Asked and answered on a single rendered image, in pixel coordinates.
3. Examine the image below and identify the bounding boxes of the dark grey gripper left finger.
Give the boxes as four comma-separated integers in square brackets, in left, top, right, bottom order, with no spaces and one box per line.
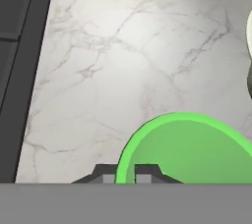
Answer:
[70,163,120,185]

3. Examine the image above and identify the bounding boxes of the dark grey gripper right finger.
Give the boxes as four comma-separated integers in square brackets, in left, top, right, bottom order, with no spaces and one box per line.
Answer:
[134,163,183,185]

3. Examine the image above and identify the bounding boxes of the green bowl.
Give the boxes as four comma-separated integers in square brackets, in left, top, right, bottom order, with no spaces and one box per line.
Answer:
[113,111,252,185]

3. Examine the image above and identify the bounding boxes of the white cup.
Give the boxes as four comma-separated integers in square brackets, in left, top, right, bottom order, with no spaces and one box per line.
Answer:
[245,9,252,100]

